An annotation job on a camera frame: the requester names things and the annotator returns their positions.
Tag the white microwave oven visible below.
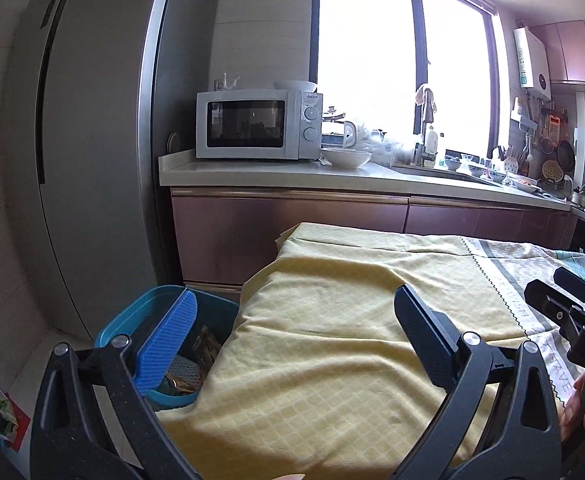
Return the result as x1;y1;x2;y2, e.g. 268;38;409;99
195;89;323;161

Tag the dark framed window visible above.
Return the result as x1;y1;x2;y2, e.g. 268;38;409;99
308;0;503;158

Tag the kitchen sink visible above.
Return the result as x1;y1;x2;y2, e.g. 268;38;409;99
392;162;503;188

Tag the kitchen counter with cabinets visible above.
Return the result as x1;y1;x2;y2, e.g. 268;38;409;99
158;149;573;291

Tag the steel kitchen faucet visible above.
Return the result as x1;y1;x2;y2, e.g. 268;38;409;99
415;92;438;167

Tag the yellow patterned tablecloth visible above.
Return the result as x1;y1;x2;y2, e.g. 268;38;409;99
160;222;585;480

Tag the beige dish cloth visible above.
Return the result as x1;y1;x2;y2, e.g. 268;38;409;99
415;86;438;123

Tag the blue trash bin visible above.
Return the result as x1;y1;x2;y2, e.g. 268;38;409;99
94;285;240;409

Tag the large white bowl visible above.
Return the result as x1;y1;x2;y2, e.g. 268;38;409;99
321;147;373;169

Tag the white water heater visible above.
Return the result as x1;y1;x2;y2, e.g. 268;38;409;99
513;26;553;101

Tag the grey refrigerator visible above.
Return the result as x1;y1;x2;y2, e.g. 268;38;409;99
2;0;220;341

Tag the shallow white bowl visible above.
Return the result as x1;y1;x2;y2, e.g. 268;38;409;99
273;80;319;93

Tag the brown snack packet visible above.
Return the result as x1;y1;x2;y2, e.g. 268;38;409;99
192;325;223;381

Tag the pink upper cabinet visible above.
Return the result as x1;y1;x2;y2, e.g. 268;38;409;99
529;20;585;86

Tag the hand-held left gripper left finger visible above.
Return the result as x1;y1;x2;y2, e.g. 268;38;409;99
30;290;198;480

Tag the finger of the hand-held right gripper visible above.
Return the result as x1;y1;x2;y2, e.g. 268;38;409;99
525;280;585;343
555;266;585;316

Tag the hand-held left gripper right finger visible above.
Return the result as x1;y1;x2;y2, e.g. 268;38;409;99
392;284;563;480

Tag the glass kettle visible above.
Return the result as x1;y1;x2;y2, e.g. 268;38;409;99
321;105;358;150

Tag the pile of clear plastic bags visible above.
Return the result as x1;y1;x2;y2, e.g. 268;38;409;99
356;127;415;166

